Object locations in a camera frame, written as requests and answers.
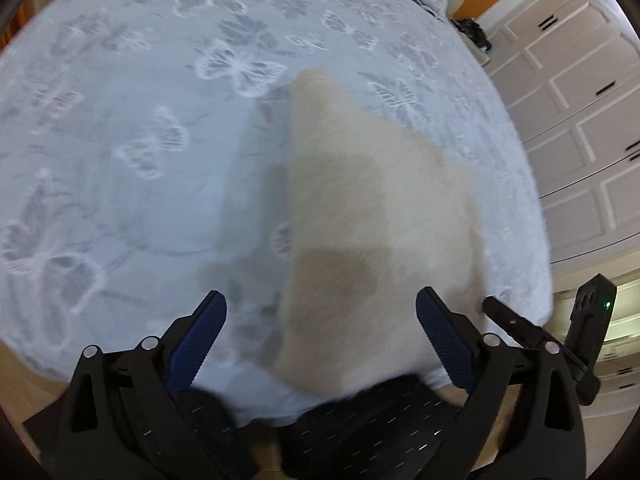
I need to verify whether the beige knitted sweater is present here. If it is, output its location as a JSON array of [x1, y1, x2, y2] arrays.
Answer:
[[273, 70, 486, 398]]

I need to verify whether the butterfly patterned grey bedspread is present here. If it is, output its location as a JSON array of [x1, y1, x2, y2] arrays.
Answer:
[[1, 0, 552, 422]]

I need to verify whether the white wardrobe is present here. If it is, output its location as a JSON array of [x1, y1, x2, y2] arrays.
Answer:
[[485, 0, 639, 282]]

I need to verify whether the black object on nightstand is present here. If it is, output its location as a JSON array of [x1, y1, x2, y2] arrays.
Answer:
[[451, 18, 492, 53]]

